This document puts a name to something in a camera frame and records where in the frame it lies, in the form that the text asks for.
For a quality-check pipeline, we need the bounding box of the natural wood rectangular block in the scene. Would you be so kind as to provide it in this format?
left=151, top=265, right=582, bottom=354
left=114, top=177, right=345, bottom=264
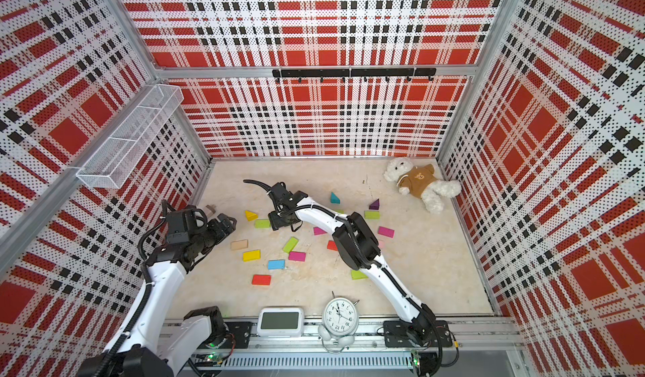
left=230, top=239, right=249, bottom=251

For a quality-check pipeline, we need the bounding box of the yellow triangle block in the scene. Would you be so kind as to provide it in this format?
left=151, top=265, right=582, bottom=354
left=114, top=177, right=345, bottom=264
left=245, top=211, right=259, bottom=222

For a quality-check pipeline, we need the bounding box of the light green rectangular block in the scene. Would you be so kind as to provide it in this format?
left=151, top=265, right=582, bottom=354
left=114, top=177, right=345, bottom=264
left=254, top=219, right=271, bottom=228

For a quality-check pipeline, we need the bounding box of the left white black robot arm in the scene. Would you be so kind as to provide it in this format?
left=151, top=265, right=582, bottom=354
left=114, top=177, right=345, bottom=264
left=77, top=202, right=237, bottom=376

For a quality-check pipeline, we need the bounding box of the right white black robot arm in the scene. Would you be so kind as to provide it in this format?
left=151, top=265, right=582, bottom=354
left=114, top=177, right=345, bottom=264
left=256, top=181, right=436, bottom=347

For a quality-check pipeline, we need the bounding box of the yellow rectangular block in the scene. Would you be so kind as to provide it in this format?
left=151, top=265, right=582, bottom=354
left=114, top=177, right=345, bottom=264
left=243, top=249, right=261, bottom=262

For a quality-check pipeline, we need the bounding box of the magenta block lower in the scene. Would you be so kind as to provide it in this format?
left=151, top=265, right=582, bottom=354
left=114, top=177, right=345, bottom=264
left=288, top=251, right=307, bottom=262

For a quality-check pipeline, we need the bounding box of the light blue block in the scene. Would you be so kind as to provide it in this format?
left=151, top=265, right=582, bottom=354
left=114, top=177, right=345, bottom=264
left=267, top=259, right=286, bottom=270

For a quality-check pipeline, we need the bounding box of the red block centre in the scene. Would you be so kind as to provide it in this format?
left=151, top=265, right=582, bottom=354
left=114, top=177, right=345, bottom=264
left=327, top=240, right=338, bottom=252

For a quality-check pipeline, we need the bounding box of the red block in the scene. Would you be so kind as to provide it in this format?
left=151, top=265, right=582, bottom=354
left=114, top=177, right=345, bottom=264
left=327, top=240, right=338, bottom=252
left=251, top=275, right=272, bottom=286

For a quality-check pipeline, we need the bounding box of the red block front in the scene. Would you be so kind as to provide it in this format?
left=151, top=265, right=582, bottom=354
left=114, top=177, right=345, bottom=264
left=251, top=275, right=272, bottom=286

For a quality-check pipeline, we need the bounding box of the purple triangle block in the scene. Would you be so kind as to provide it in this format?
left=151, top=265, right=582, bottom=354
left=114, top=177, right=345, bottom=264
left=369, top=199, right=381, bottom=211

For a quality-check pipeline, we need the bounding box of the magenta block right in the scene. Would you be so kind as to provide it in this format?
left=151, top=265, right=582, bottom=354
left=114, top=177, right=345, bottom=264
left=378, top=227, right=395, bottom=239

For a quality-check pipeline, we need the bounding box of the white digital display device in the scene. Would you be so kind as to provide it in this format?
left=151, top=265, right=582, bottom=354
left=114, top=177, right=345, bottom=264
left=256, top=306, right=305, bottom=338

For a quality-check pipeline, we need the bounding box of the white analog alarm clock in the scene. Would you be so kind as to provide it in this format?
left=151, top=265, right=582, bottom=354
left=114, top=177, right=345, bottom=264
left=318, top=293, right=359, bottom=354

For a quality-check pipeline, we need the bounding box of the white teddy bear brown shirt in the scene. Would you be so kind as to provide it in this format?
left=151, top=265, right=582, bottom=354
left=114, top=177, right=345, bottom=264
left=383, top=157, right=462, bottom=214

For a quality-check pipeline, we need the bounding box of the white wire mesh basket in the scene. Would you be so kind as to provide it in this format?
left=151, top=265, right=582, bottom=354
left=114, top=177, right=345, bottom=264
left=77, top=84, right=183, bottom=189

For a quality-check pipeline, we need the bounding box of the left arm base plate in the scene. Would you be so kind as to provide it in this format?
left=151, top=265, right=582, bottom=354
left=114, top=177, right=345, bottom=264
left=225, top=321, right=254, bottom=350

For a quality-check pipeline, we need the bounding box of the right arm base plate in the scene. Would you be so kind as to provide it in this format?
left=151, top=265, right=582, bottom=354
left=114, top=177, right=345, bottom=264
left=382, top=320, right=454, bottom=348

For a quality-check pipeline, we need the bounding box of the black hook rail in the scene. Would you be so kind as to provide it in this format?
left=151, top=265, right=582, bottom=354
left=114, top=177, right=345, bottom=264
left=272, top=67, right=438, bottom=81

